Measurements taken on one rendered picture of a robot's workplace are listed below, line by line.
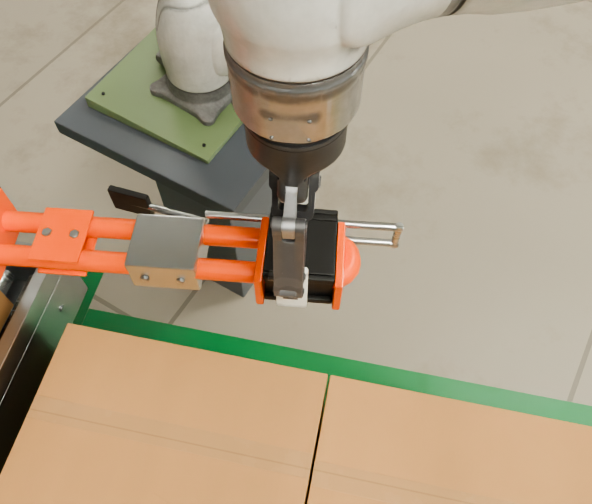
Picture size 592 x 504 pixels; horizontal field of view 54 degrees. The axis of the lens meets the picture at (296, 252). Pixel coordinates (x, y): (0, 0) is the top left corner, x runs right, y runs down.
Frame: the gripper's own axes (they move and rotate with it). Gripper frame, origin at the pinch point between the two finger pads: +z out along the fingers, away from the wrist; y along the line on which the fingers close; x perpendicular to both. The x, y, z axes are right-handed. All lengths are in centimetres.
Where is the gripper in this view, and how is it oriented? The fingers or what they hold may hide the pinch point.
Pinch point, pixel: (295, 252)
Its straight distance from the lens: 57.9
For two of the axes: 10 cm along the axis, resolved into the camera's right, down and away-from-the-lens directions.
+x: 10.0, 0.8, -0.5
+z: 0.0, 5.2, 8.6
